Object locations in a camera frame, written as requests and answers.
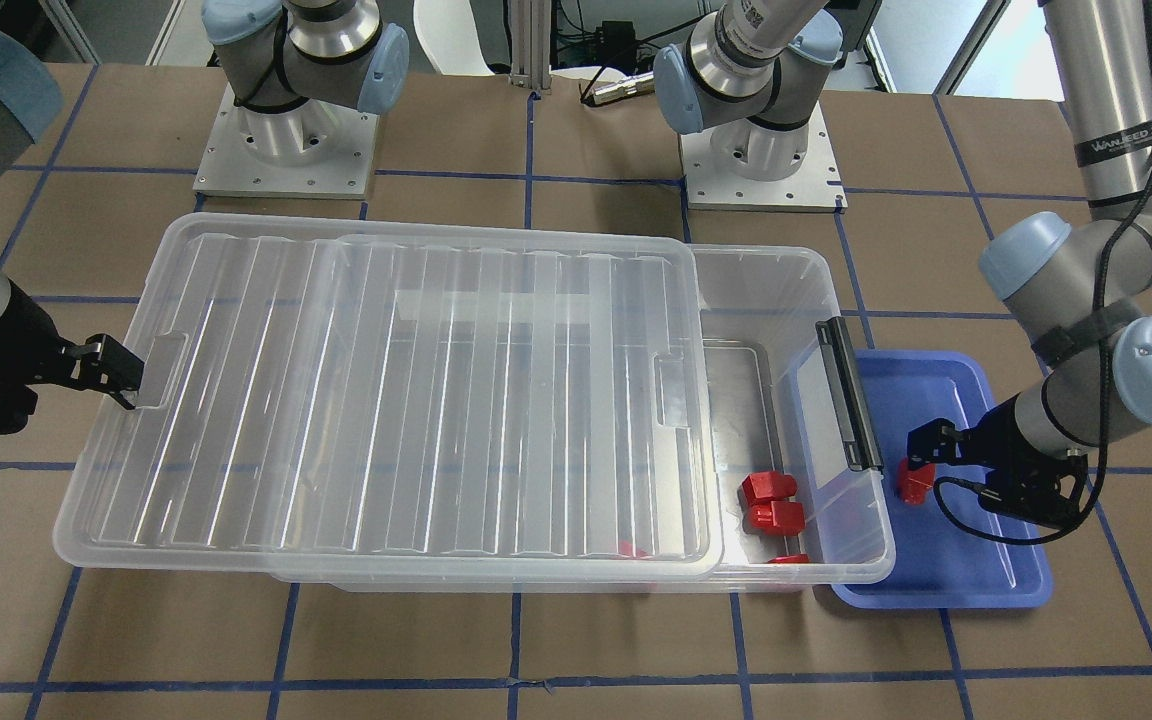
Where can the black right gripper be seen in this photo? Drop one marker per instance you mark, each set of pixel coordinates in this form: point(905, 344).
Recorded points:
point(24, 338)

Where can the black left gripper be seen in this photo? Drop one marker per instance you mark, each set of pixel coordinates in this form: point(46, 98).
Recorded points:
point(998, 437)

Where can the red block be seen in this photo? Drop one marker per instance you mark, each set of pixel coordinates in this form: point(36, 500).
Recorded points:
point(762, 487)
point(915, 481)
point(631, 551)
point(782, 518)

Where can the clear plastic box lid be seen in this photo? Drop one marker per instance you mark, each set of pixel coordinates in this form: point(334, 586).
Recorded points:
point(405, 399)

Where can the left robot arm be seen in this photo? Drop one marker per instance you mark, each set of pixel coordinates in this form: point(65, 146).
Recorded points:
point(757, 68)

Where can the clear plastic storage box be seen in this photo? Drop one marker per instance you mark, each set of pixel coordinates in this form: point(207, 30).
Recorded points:
point(770, 409)

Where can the red block in box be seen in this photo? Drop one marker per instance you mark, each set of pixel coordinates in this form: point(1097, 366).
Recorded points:
point(631, 551)
point(782, 518)
point(762, 487)

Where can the black box behind table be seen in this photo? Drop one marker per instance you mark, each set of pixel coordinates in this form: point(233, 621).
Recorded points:
point(613, 36)

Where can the blue plastic tray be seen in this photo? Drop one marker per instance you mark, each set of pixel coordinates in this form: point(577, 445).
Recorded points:
point(936, 565)

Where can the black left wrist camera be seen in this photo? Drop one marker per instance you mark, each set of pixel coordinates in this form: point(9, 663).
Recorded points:
point(1046, 492)

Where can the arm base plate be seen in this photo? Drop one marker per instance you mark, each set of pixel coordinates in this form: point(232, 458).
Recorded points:
point(317, 151)
point(743, 167)

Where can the silver cable connector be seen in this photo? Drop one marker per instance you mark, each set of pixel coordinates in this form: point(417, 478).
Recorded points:
point(618, 91)

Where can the aluminium frame post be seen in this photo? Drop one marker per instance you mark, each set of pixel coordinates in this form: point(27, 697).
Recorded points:
point(530, 30)

